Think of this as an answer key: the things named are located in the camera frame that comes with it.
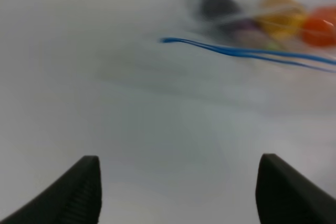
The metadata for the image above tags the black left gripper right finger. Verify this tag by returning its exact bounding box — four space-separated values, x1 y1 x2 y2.
255 154 335 223

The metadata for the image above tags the clear zip bag blue seal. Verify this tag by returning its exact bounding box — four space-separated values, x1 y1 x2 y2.
163 0 335 73

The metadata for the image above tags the purple toy eggplant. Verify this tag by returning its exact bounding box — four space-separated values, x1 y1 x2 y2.
200 0 260 38

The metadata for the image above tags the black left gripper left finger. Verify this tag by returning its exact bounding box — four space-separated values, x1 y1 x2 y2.
1 156 102 224

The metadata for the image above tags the yellow toy pear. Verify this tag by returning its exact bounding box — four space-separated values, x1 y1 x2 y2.
256 0 308 40

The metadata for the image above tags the orange toy fruit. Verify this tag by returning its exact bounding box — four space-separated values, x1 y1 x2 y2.
301 5 335 48

